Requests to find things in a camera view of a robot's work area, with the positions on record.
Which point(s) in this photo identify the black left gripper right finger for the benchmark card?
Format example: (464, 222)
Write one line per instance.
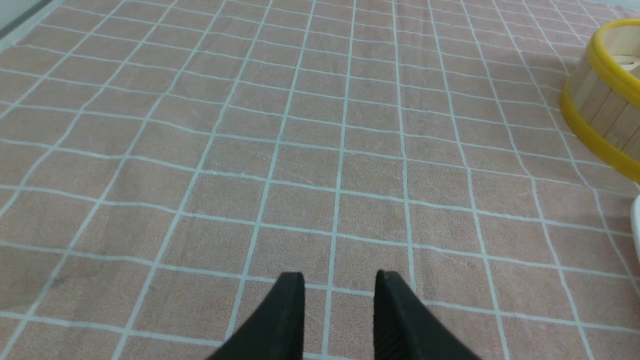
(404, 329)

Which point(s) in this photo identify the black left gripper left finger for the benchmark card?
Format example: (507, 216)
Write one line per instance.
(275, 330)

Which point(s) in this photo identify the white square plate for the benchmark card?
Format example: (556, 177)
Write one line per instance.
(635, 223)

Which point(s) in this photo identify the pink grid tablecloth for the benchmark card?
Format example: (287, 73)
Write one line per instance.
(163, 161)

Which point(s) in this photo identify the bamboo steamer basket yellow rim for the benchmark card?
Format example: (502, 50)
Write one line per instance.
(600, 100)

